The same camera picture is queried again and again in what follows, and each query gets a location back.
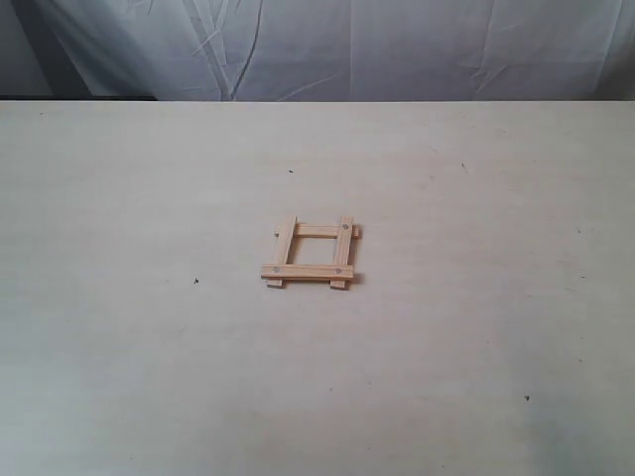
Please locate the wooden stick with magnets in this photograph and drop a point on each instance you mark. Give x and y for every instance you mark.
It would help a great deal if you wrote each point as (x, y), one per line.
(344, 253)

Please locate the plain wooden stick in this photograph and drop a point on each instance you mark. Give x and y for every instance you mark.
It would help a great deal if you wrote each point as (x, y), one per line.
(285, 235)

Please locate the white backdrop cloth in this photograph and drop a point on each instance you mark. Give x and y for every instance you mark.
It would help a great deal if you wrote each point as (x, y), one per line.
(318, 50)

